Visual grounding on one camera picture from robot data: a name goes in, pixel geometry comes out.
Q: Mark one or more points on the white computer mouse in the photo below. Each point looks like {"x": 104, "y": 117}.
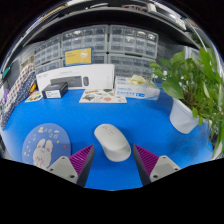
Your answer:
{"x": 111, "y": 141}

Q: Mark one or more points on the green plant in white pot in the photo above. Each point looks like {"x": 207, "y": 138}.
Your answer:
{"x": 186, "y": 86}

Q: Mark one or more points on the round blue bunny mouse pad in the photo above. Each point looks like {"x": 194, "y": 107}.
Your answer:
{"x": 40, "y": 143}

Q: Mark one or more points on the long white keyboard box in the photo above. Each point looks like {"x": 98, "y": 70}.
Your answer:
{"x": 96, "y": 75}

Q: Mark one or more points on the blue white tissue box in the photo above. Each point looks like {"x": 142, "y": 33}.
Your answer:
{"x": 133, "y": 90}

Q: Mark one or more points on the polka dot patterned cloth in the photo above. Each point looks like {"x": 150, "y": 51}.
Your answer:
{"x": 16, "y": 93}

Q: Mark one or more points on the small black box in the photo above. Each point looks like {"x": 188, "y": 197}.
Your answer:
{"x": 54, "y": 90}

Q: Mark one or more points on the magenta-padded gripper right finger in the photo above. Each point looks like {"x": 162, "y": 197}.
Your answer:
{"x": 156, "y": 166}

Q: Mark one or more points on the yellow box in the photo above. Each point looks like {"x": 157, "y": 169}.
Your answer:
{"x": 78, "y": 56}

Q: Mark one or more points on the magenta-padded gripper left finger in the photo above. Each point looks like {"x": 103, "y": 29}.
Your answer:
{"x": 68, "y": 168}

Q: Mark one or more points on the dark shelf unit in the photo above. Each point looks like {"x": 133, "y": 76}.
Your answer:
{"x": 110, "y": 15}

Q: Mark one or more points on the printed sticker sheet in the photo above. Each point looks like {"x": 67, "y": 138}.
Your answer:
{"x": 34, "y": 97}
{"x": 101, "y": 96}

